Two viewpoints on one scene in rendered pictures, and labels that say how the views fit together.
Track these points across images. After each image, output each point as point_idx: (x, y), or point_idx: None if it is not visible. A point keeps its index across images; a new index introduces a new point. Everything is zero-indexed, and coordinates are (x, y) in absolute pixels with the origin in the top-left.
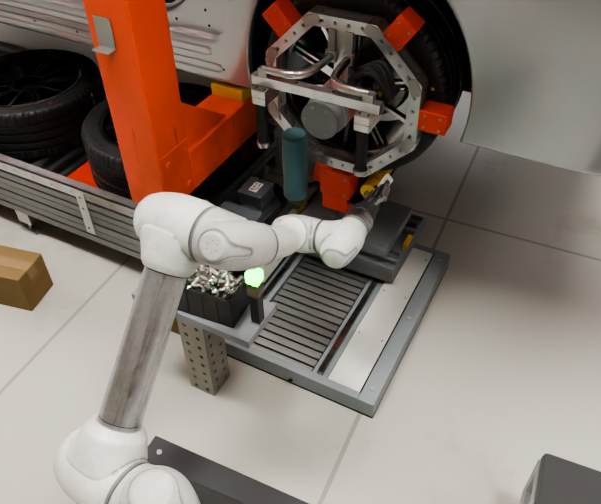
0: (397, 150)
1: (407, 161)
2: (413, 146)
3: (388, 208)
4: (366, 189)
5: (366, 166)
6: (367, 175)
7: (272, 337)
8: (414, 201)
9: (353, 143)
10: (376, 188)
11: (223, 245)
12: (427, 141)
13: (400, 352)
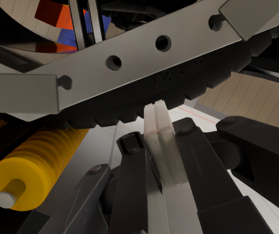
0: (208, 16)
1: (166, 104)
2: None
3: (33, 226)
4: (16, 175)
5: (45, 74)
6: (38, 116)
7: None
8: (55, 210)
9: None
10: (146, 153)
11: None
12: (255, 44)
13: None
